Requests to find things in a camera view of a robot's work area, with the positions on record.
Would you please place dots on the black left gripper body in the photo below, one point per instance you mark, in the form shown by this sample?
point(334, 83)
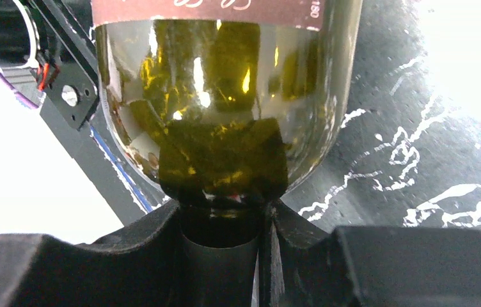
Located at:
point(52, 40)

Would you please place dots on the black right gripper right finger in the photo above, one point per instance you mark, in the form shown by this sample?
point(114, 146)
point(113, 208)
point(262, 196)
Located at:
point(370, 265)

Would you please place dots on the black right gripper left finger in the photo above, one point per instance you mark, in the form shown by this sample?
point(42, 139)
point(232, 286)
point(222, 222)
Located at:
point(133, 266)

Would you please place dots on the green wine bottle grey foil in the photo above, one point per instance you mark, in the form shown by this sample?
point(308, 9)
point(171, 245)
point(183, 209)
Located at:
point(225, 106)

